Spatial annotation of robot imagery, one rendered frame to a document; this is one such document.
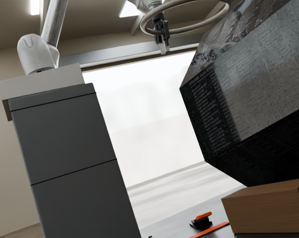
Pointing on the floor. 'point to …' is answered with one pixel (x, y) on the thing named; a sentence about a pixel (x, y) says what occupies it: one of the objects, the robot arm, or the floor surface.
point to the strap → (209, 230)
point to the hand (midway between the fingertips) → (164, 47)
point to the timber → (269, 208)
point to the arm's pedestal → (72, 165)
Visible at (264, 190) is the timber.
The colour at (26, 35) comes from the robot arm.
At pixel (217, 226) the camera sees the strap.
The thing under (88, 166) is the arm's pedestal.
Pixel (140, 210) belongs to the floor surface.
